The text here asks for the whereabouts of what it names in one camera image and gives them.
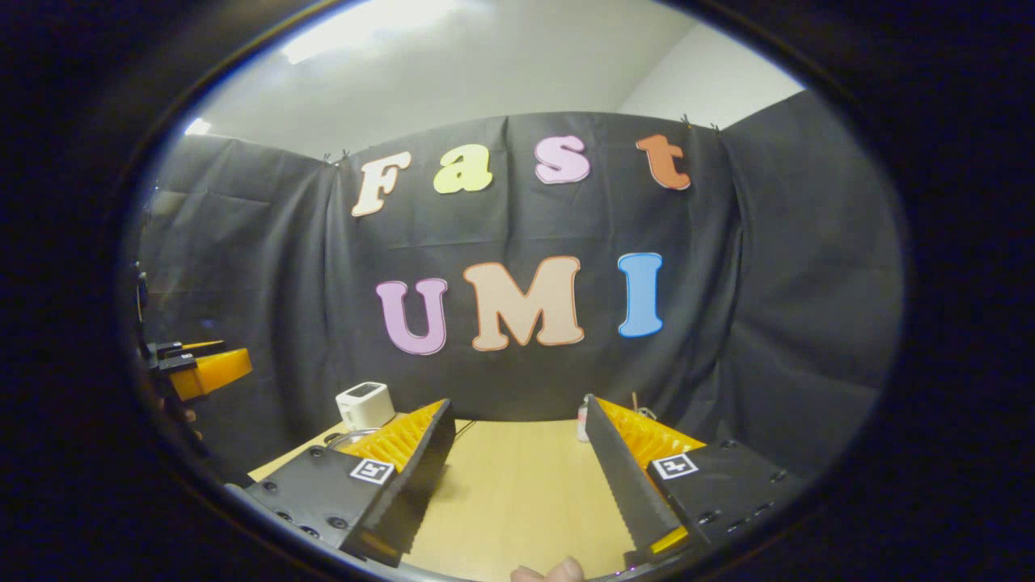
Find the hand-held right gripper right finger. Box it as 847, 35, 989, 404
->
584, 394, 809, 567

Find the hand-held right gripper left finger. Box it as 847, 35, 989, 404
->
243, 398, 455, 567

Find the white kitchen appliance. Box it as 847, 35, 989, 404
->
336, 382, 396, 432

